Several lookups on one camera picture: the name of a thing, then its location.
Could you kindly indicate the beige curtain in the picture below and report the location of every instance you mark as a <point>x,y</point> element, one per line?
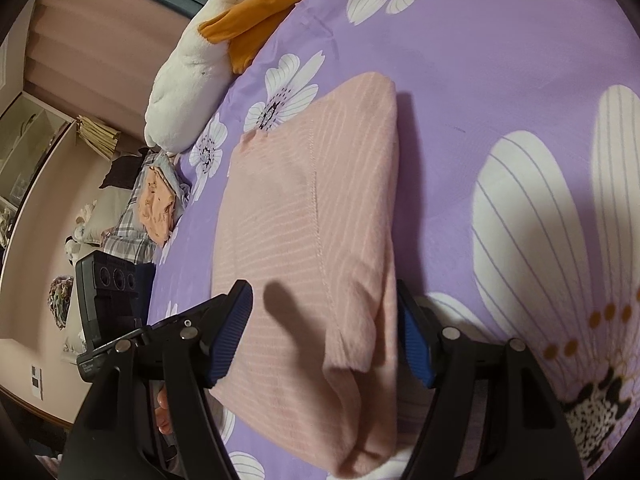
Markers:
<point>110,50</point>

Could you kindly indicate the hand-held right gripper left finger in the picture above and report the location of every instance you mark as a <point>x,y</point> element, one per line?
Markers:
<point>230,335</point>

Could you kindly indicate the person's left hand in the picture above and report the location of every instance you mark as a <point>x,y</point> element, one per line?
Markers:
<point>162,407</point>

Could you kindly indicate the white cabinet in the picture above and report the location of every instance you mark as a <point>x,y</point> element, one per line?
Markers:
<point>25,160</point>

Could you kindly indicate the yellowish fringed bundle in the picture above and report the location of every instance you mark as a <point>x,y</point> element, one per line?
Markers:
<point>97,135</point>

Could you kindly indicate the dark cloth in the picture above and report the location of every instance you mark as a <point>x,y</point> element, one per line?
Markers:
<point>122,170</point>

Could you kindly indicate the white wall switch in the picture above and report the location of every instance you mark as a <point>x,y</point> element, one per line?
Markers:
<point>37,380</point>

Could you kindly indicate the pink ribbed garment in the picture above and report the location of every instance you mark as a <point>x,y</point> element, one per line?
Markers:
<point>300,210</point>

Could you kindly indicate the orange garment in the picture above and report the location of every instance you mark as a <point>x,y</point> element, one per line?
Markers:
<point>157,205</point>

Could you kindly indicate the colourful cloth bundle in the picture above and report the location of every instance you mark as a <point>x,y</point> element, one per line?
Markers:
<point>60,300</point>

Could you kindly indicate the purple floral bed sheet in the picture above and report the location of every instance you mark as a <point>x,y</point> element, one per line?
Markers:
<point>475,60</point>

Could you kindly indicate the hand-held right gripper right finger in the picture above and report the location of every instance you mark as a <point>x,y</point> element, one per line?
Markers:
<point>417,350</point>

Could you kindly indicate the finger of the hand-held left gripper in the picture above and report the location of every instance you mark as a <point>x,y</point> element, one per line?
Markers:
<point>170,325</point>

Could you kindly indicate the grey plaid garment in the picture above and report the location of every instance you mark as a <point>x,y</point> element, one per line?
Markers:
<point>127,237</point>

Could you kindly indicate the white and orange plush duck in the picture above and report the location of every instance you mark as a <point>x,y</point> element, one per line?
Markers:
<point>190,75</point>

